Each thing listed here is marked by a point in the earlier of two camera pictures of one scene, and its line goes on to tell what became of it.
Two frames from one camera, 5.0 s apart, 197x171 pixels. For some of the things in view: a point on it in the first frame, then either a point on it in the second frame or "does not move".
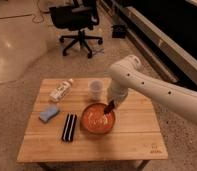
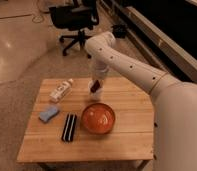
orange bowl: [95, 121] does not move
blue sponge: [49, 113] does not move
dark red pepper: [109, 107] -> [95, 86]
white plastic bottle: [61, 90] does not move
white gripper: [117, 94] -> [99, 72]
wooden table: [74, 120] does not move
